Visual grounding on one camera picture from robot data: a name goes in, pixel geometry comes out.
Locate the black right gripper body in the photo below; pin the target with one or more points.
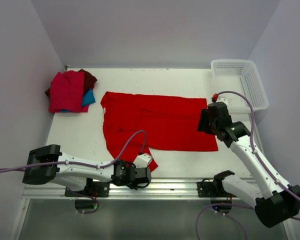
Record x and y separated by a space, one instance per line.
206 124

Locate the bright red t shirt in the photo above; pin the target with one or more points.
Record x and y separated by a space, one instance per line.
136 123

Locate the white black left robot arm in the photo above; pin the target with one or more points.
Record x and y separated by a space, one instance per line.
49 165

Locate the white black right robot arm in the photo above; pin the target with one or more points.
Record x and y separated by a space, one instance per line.
273 199

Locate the white plastic mesh basket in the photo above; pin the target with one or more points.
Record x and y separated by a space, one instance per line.
241 76

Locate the blue folded t shirt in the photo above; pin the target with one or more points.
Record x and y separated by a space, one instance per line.
87 100

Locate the dark maroon folded t shirt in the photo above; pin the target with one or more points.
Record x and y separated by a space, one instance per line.
90 78

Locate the crimson folded t shirt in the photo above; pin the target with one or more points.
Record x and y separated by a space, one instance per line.
58 103

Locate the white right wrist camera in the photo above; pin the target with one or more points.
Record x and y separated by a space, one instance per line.
217 98

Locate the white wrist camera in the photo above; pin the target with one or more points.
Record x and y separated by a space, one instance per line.
217 98
143 160

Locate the black right base bracket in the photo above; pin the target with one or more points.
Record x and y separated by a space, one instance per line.
206 189

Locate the black base bracket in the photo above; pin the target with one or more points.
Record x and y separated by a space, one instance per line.
206 189
94 189

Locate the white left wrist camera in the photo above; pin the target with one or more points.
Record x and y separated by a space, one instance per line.
143 160

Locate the aluminium mounting rail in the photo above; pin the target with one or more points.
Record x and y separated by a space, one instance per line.
158 189

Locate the black left base bracket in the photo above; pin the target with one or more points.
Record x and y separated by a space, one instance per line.
94 189

